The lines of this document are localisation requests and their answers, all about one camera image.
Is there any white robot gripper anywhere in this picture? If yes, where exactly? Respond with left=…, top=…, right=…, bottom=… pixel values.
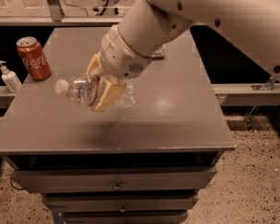
left=86, top=25, right=151, bottom=112

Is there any grey drawer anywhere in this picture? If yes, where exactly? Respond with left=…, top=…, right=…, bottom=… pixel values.
left=43, top=192, right=198, bottom=213
left=63, top=211, right=188, bottom=224
left=11, top=166, right=217, bottom=193

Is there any bottom grey drawer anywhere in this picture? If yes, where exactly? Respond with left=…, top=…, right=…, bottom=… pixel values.
left=63, top=211, right=188, bottom=224

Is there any lying white labelled bottle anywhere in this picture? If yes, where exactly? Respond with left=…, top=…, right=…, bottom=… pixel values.
left=151, top=45, right=165, bottom=60

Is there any red Coca-Cola can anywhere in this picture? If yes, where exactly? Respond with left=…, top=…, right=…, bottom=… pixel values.
left=16, top=36, right=51, bottom=81

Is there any white pump dispenser bottle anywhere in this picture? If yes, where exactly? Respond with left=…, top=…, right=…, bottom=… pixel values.
left=0, top=61, right=21, bottom=93

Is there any grey drawer cabinet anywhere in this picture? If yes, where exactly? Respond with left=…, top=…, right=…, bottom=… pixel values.
left=0, top=26, right=236, bottom=224

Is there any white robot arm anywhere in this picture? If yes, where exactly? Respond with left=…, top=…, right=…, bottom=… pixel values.
left=87, top=0, right=280, bottom=112

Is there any middle grey drawer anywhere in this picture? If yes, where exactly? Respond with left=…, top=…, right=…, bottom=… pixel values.
left=43, top=192, right=198, bottom=213

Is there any top grey drawer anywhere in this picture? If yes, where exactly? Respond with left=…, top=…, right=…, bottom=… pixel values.
left=11, top=166, right=217, bottom=193

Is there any clear plastic water bottle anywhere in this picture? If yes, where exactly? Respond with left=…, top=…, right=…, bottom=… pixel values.
left=54, top=73, right=140, bottom=108

